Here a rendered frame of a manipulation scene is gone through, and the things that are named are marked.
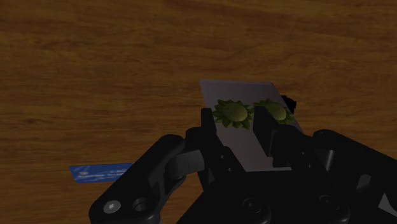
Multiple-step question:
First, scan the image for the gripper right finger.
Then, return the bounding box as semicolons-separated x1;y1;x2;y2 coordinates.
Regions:
253;106;397;224

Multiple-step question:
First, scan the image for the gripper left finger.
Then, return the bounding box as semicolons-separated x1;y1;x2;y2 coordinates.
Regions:
88;107;246;224

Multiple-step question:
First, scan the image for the blue card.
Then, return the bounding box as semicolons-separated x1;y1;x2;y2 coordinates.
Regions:
69;162;134;185

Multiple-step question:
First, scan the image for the grey card with green flowers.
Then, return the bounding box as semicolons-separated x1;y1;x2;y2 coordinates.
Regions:
199;79;303;172

